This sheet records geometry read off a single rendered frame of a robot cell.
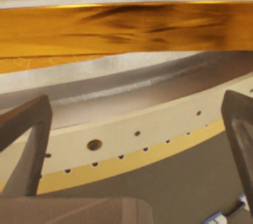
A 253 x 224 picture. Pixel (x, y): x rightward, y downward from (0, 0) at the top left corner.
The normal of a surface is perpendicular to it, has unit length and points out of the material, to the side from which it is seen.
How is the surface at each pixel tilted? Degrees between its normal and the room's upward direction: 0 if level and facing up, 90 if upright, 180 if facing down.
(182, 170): 62
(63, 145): 90
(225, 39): 90
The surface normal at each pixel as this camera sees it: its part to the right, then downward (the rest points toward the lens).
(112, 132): 0.32, 0.55
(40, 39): 0.00, 0.59
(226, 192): 0.43, 0.07
